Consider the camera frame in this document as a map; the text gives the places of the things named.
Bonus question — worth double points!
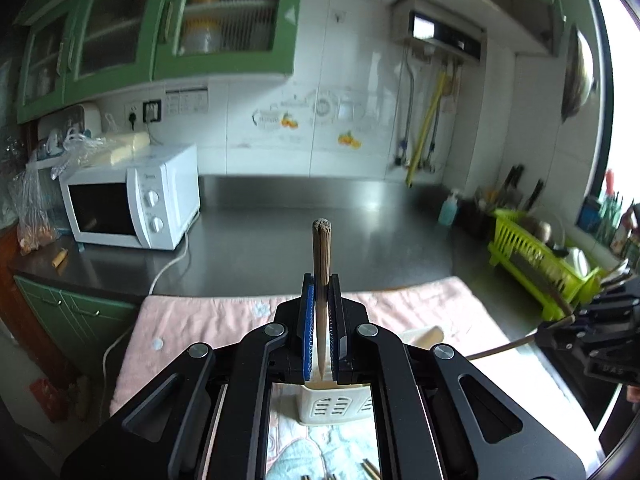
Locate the black handled knife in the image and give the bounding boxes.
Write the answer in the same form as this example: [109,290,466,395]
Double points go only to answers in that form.
[525,179,545,211]
[502,164,525,211]

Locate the hanging metal wok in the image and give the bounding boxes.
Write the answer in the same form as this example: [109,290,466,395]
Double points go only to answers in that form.
[560,22,598,123]

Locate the fruit teapot wall decal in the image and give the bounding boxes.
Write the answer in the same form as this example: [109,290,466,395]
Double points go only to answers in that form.
[252,87,363,150]

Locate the pink printed blanket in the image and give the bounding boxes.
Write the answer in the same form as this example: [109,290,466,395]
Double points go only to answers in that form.
[110,275,601,480]

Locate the wall-mounted water heater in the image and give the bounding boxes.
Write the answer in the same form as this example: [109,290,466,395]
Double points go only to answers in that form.
[390,0,488,63]

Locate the green glass-door wall cabinet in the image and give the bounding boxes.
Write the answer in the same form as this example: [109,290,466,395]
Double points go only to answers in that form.
[12,0,308,123]

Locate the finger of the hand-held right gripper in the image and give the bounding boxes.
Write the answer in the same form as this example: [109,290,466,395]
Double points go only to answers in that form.
[575,274,640,327]
[536,316,602,357]

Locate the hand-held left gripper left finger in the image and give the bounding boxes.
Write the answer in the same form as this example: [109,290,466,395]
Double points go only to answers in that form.
[60,272,321,480]

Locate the red bag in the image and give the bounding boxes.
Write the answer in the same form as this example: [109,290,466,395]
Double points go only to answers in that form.
[30,377,68,423]

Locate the white microwave oven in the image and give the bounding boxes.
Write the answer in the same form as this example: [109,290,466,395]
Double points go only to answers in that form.
[59,142,202,252]

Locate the white bowl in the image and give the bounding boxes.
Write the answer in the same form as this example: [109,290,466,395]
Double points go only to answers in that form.
[565,247,593,278]

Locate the black knife block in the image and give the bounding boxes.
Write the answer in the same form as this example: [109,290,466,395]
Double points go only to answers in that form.
[460,195,496,241]

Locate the clear plastic bag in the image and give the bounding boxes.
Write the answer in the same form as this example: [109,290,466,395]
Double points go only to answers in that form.
[50,130,108,178]

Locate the yellow and white storage container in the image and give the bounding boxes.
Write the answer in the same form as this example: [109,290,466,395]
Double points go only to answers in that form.
[180,17,223,56]

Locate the white power cord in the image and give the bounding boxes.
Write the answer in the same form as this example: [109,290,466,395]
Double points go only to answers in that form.
[102,210,198,411]

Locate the yellow hose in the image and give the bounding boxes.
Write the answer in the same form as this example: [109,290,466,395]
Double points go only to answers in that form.
[405,70,447,188]

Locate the white wall label sticker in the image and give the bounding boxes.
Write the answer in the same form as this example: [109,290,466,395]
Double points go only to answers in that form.
[165,89,209,115]

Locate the white countertop appliance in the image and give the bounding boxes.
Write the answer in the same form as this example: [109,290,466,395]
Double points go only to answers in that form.
[37,102,101,143]

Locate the green plastic dish rack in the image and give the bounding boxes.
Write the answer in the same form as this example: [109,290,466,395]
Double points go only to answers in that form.
[487,209,603,322]

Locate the plastic bag with orange contents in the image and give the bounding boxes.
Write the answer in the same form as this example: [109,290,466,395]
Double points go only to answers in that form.
[7,165,61,256]

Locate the white plastic utensil holder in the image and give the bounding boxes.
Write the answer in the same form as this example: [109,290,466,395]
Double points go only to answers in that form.
[299,329,431,428]

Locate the blue soap dispenser bottle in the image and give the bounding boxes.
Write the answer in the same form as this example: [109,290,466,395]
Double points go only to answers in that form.
[438,187,461,226]

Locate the green base cabinet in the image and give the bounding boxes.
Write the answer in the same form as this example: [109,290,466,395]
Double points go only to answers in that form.
[12,275,141,376]

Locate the cream wrapped block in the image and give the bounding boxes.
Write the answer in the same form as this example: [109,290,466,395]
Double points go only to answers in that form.
[97,132,151,166]

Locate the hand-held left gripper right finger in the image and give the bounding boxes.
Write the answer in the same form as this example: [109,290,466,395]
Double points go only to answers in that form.
[327,274,586,480]

